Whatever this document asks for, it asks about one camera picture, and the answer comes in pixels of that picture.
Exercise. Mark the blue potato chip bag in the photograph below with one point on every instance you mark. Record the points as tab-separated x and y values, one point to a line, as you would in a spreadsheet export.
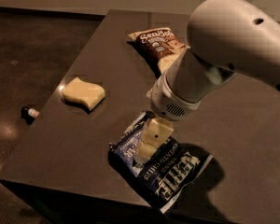
162	178

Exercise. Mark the brown chip bag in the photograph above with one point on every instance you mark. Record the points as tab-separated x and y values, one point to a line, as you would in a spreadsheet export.
159	47

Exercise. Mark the yellow sponge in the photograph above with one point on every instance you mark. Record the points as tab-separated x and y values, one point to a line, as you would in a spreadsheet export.
84	93

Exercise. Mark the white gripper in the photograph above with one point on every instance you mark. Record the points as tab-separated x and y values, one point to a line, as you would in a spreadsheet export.
166	102

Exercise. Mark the small bottle on floor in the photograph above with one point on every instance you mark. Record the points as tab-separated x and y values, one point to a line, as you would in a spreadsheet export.
28	112

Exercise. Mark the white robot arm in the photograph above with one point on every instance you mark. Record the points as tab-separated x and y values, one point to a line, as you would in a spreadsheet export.
226	38

